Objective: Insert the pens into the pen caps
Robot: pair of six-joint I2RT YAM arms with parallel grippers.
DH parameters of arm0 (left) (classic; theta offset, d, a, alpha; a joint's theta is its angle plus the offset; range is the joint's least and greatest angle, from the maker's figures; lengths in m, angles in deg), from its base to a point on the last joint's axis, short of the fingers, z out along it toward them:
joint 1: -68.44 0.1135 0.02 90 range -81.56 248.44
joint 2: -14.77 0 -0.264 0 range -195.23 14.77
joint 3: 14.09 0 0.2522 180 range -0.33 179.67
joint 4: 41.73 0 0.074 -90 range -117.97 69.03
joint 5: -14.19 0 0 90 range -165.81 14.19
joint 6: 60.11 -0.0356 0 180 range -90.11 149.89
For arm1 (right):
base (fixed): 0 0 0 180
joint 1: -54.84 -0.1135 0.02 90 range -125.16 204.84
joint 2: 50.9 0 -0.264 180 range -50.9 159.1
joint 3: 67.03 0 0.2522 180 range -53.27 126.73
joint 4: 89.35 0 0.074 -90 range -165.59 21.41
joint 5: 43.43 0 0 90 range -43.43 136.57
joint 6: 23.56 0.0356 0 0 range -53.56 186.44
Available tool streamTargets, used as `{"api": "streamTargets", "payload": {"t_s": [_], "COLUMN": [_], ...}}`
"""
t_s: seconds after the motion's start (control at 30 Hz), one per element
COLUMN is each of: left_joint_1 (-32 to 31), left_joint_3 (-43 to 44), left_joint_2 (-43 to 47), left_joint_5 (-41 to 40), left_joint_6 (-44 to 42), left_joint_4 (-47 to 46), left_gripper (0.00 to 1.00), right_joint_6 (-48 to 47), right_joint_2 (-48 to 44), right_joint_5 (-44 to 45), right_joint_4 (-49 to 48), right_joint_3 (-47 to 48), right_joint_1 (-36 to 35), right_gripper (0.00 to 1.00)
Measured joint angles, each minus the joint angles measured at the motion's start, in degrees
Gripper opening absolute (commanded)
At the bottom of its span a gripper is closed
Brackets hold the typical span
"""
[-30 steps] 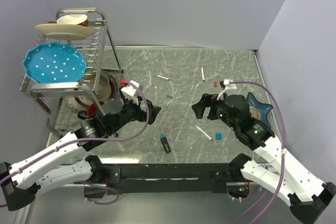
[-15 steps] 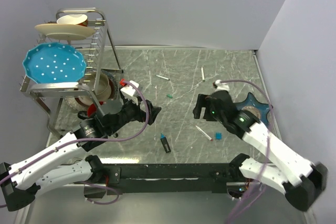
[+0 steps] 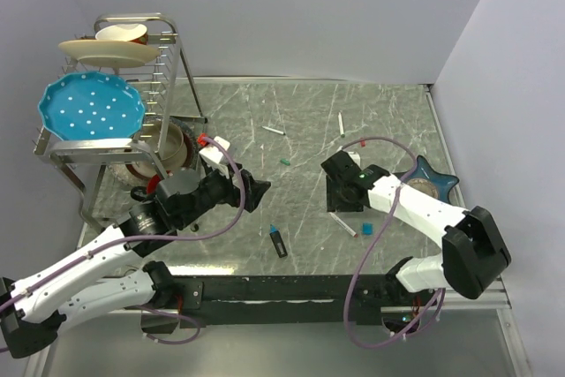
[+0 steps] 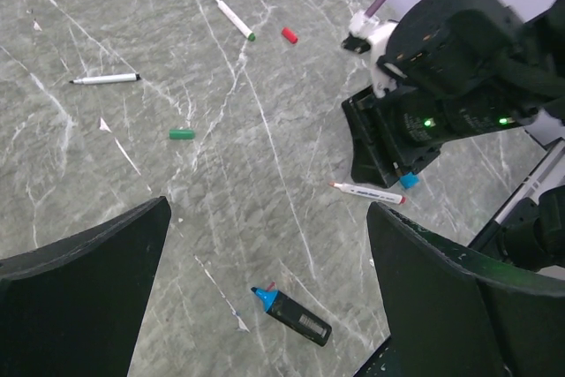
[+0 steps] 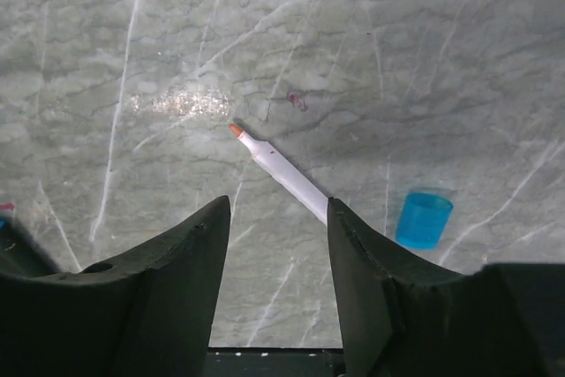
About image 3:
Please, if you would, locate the cream deep bowl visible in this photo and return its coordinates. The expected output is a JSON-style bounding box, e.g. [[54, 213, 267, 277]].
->
[[132, 121, 188, 178]]

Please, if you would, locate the white pen red tip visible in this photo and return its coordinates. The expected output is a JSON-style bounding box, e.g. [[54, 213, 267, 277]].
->
[[328, 212, 358, 238]]

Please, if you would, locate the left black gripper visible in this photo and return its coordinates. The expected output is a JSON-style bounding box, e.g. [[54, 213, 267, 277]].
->
[[177, 161, 270, 228]]

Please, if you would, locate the blue marker cap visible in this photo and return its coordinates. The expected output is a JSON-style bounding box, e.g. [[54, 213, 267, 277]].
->
[[362, 222, 373, 236]]

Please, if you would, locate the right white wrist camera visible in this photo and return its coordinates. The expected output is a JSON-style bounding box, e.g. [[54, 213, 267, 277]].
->
[[348, 151, 361, 167]]

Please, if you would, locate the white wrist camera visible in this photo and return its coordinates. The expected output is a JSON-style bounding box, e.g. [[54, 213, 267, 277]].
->
[[197, 133, 232, 178], [348, 151, 361, 167]]

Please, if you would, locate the white pen black tip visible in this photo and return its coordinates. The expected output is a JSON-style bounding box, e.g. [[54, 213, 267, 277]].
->
[[261, 125, 286, 136]]

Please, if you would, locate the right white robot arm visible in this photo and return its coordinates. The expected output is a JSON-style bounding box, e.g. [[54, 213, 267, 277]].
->
[[321, 151, 511, 305]]

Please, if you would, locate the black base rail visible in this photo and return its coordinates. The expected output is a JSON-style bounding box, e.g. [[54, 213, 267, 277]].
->
[[149, 274, 427, 327]]

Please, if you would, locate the cream flat plate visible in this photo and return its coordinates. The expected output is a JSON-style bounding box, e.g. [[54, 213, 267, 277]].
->
[[58, 39, 160, 68]]

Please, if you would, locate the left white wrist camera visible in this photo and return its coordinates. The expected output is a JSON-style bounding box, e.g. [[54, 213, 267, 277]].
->
[[197, 133, 232, 178]]

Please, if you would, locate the black marker blue tip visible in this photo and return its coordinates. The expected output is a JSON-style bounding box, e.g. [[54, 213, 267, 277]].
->
[[269, 225, 288, 258]]

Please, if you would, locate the blue star-shaped dish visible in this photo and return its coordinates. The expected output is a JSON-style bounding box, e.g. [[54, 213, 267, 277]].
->
[[405, 155, 460, 203]]

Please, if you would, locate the white and red bowl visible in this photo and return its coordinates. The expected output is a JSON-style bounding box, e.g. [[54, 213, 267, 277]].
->
[[94, 24, 148, 45]]

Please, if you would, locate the white pen green tip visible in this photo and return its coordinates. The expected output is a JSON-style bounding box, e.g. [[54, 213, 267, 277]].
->
[[337, 111, 345, 138]]

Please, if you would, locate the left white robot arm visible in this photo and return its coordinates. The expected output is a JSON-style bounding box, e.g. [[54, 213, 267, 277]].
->
[[1, 170, 271, 358]]

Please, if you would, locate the red mug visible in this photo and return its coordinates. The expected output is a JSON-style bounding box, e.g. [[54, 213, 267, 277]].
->
[[130, 174, 162, 201]]

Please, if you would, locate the metal dish rack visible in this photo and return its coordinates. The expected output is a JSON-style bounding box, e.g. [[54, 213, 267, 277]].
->
[[34, 13, 207, 233]]

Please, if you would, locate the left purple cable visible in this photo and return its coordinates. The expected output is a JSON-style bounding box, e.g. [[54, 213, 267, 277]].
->
[[0, 136, 245, 354]]

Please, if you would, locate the blue polka dot plate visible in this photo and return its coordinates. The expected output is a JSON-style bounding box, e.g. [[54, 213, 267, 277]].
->
[[38, 72, 146, 141]]

